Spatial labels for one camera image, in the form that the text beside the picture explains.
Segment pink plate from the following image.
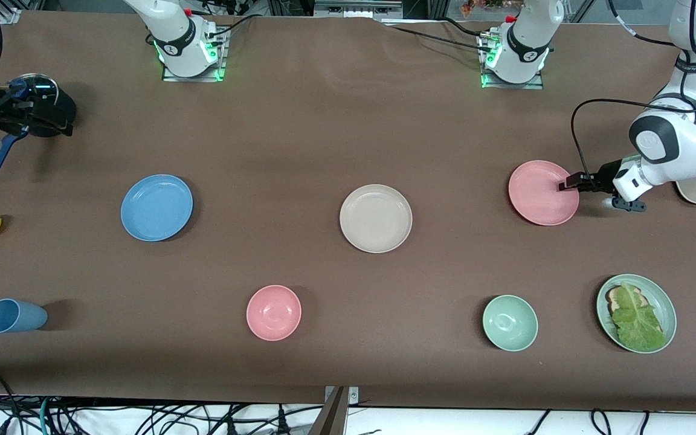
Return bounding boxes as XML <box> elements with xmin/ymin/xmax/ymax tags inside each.
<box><xmin>508</xmin><ymin>160</ymin><xmax>580</xmax><ymax>227</ymax></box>

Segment blue plate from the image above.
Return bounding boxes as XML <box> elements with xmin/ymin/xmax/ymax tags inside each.
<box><xmin>120</xmin><ymin>174</ymin><xmax>194</xmax><ymax>242</ymax></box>

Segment glass lid blue knob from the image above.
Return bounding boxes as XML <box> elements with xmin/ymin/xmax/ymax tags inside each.
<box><xmin>13</xmin><ymin>74</ymin><xmax>60</xmax><ymax>121</ymax></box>

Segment toasted bread slice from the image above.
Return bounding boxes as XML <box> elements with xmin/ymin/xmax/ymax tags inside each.
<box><xmin>605</xmin><ymin>285</ymin><xmax>651</xmax><ymax>318</ymax></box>

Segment mint green plate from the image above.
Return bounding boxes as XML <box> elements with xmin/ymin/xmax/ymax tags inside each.
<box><xmin>596</xmin><ymin>274</ymin><xmax>677</xmax><ymax>354</ymax></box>

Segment green lettuce leaf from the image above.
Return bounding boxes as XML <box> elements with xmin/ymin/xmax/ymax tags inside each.
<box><xmin>611</xmin><ymin>282</ymin><xmax>668</xmax><ymax>352</ymax></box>

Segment mint green bowl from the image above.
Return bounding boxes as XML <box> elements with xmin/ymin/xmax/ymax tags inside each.
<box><xmin>482</xmin><ymin>294</ymin><xmax>539</xmax><ymax>352</ymax></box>

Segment blue cup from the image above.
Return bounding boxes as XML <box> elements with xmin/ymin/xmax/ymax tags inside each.
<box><xmin>0</xmin><ymin>298</ymin><xmax>48</xmax><ymax>334</ymax></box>

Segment colourful toy food pile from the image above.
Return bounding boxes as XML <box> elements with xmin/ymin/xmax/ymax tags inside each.
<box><xmin>460</xmin><ymin>0</ymin><xmax>524</xmax><ymax>16</ymax></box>

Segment beige plate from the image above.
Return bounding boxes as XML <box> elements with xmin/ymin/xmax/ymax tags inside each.
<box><xmin>340</xmin><ymin>184</ymin><xmax>413</xmax><ymax>254</ymax></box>

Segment brown table cloth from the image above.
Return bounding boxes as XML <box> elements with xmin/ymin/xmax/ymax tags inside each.
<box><xmin>0</xmin><ymin>9</ymin><xmax>696</xmax><ymax>413</ymax></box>

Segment pink bowl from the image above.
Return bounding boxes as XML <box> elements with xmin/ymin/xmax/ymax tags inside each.
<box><xmin>246</xmin><ymin>285</ymin><xmax>302</xmax><ymax>342</ymax></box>

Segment black base cable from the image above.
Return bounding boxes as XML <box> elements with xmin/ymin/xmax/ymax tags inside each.
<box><xmin>206</xmin><ymin>13</ymin><xmax>264</xmax><ymax>38</ymax></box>
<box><xmin>384</xmin><ymin>23</ymin><xmax>492</xmax><ymax>53</ymax></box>
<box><xmin>439</xmin><ymin>17</ymin><xmax>495</xmax><ymax>39</ymax></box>

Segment green floor cable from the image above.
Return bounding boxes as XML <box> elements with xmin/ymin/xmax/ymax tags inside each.
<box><xmin>37</xmin><ymin>398</ymin><xmax>54</xmax><ymax>435</ymax></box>

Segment grey metal frame bar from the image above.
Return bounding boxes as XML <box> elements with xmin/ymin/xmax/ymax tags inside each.
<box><xmin>314</xmin><ymin>0</ymin><xmax>403</xmax><ymax>19</ymax></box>

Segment metal table bracket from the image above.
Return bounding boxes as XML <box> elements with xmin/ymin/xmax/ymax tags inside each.
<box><xmin>324</xmin><ymin>385</ymin><xmax>359</xmax><ymax>407</ymax></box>

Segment dark slanted post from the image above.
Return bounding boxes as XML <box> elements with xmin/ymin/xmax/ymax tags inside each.
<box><xmin>308</xmin><ymin>387</ymin><xmax>349</xmax><ymax>435</ymax></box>

